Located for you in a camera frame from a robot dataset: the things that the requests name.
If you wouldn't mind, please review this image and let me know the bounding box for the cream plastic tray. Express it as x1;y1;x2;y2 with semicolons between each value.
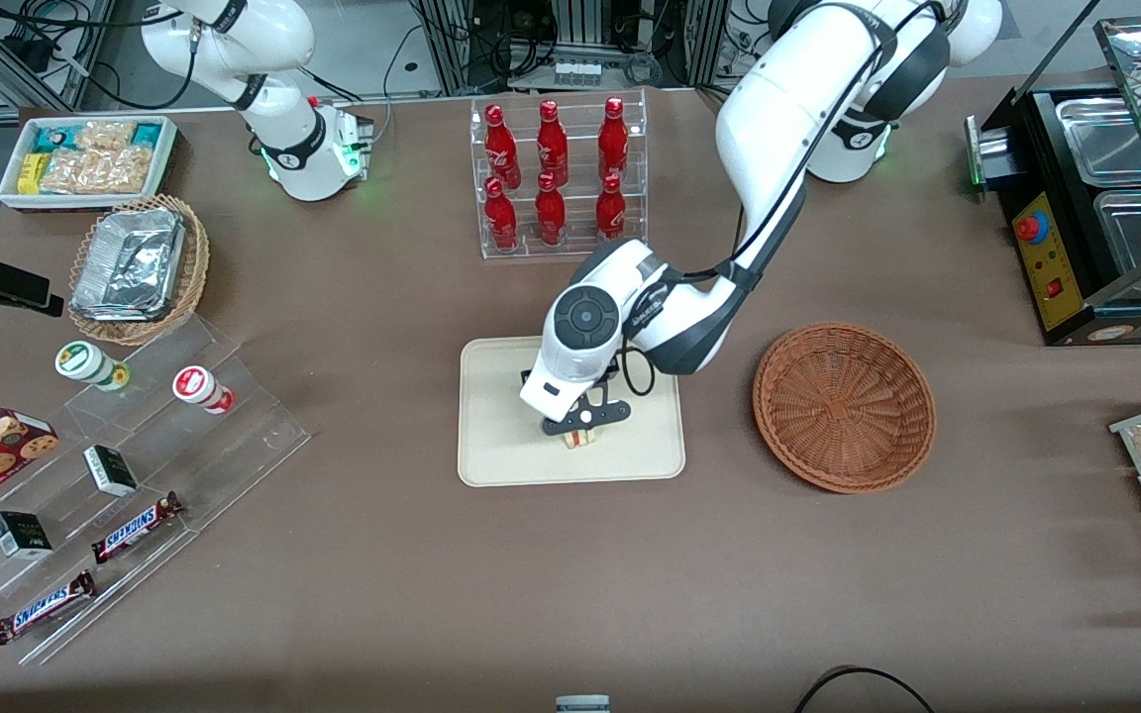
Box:
458;331;686;488

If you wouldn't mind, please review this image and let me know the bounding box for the round brown wicker basket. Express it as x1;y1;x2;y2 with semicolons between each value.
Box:
753;322;937;494

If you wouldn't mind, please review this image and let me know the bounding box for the oval light wicker basket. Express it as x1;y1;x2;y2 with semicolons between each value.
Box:
67;194;211;347

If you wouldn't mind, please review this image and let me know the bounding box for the clear acrylic bottle rack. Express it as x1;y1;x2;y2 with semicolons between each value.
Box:
469;89;649;260

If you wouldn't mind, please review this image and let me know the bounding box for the red cola bottle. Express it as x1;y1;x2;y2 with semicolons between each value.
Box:
595;173;627;242
484;176;519;252
537;99;570;187
484;104;522;191
535;172;568;247
598;96;629;182

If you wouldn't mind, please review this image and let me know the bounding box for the clear acrylic stepped display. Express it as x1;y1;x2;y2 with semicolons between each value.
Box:
0;315;312;666

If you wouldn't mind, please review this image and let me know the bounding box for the aluminium equipment rack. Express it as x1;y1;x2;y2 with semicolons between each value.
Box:
412;0;730;95

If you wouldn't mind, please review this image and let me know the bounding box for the red lid drink cup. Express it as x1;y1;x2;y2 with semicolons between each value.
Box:
172;365;235;415

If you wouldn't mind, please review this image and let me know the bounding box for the brown snickers bar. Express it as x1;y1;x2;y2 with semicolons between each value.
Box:
0;570;97;647
91;492;185;565

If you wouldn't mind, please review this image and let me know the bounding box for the foil food container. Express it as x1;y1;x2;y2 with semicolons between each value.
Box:
71;207;186;323

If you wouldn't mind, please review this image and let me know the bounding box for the small black box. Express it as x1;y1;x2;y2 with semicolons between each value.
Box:
83;445;139;497
0;511;53;560

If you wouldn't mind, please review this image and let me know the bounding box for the green lid drink cup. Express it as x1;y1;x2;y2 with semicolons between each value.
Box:
54;341;131;392

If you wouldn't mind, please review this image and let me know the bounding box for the clear rice cracker bag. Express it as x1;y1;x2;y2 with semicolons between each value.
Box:
77;120;138;152
40;150;102;195
95;147;155;195

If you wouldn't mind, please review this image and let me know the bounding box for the black food warmer case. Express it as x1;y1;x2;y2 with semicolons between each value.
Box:
965;15;1141;348

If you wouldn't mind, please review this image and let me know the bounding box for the white snack bin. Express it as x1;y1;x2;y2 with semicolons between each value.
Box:
0;116;180;212

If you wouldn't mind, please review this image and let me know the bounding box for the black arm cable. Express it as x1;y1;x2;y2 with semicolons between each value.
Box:
618;0;940;399

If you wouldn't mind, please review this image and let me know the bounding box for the black floor cable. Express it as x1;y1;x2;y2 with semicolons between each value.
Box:
793;666;936;713

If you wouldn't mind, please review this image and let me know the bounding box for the aluminium frame structure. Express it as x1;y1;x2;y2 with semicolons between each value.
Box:
0;0;121;125

